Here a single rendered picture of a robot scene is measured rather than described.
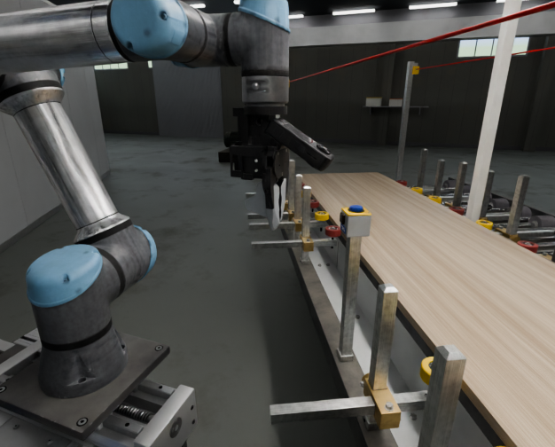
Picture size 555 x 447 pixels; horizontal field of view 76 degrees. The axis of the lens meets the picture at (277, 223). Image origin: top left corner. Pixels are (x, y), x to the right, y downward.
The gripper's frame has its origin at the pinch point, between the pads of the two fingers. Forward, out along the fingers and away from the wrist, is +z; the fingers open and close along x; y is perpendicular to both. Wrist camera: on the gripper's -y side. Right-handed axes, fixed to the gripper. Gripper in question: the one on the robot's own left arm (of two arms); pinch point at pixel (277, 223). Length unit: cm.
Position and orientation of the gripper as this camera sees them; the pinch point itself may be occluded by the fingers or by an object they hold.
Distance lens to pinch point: 64.1
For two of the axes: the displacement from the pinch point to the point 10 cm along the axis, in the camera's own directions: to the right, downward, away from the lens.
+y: -9.4, -1.2, 3.3
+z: 0.0, 9.4, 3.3
